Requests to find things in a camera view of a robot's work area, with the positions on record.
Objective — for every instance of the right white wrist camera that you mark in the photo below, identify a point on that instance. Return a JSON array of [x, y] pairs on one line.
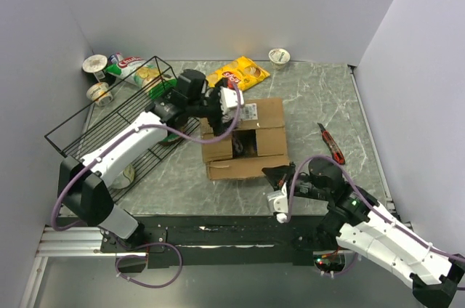
[[278, 204]]

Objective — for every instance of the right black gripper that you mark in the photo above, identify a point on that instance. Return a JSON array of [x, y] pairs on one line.
[[279, 174]]

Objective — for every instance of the black wire rack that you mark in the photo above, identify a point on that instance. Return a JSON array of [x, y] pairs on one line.
[[93, 126]]

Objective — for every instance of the white yogurt cup lying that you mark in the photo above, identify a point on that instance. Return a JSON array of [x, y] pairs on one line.
[[100, 94]]

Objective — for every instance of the blue white small packet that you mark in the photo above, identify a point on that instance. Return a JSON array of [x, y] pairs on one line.
[[114, 59]]

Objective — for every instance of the brown cardboard express box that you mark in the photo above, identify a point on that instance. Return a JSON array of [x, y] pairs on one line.
[[262, 124]]

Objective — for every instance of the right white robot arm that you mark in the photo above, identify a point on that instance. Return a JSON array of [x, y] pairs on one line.
[[359, 222]]

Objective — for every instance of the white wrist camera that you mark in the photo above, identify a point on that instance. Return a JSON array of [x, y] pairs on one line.
[[231, 98], [278, 204]]

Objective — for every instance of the green lidded jar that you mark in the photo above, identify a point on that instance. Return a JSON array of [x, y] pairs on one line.
[[170, 139]]

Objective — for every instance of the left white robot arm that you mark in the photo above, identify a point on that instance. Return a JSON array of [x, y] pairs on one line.
[[83, 183]]

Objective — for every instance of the white tape roll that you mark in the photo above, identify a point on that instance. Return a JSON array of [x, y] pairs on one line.
[[124, 179]]

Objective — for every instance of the yellow Lays chips bag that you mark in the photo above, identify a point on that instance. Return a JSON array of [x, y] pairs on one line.
[[242, 71]]

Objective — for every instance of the aluminium rail frame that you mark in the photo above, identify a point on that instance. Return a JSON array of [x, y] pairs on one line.
[[75, 242]]

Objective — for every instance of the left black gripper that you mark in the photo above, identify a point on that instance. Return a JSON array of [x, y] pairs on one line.
[[217, 123]]

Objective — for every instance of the white yogurt cup rear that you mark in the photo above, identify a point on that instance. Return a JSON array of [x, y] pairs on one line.
[[279, 58]]

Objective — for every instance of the white yogurt cup upright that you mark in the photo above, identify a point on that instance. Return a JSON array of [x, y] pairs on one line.
[[96, 64]]

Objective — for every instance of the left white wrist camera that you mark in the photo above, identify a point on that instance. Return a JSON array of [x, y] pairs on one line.
[[231, 98]]

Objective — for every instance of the purple wavy patterned pad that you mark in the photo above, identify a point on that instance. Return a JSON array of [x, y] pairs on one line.
[[238, 144]]

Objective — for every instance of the green white chips bag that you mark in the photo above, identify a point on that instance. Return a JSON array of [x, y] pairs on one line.
[[136, 71]]

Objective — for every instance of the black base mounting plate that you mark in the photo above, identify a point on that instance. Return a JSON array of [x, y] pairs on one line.
[[223, 240]]

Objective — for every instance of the red black utility knife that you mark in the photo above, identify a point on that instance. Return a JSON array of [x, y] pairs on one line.
[[334, 149]]

